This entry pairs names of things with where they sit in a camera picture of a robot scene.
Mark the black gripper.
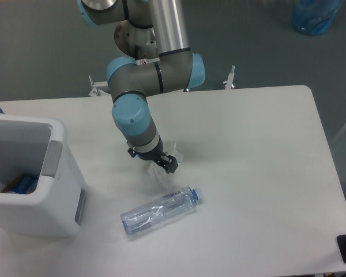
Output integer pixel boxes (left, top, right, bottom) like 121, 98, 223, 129
127, 136, 179, 174

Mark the clear plastic water bottle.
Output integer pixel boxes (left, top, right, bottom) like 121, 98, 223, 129
120, 186, 204, 241

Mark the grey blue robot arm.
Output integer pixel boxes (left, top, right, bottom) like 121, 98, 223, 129
77, 1, 205, 173

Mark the trash inside bin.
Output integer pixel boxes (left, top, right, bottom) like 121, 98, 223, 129
1, 174, 39, 194

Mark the white trash can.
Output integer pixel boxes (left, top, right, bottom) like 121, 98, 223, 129
0, 114, 88, 237

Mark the blue water jug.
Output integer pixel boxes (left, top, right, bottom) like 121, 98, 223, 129
291, 0, 344, 36

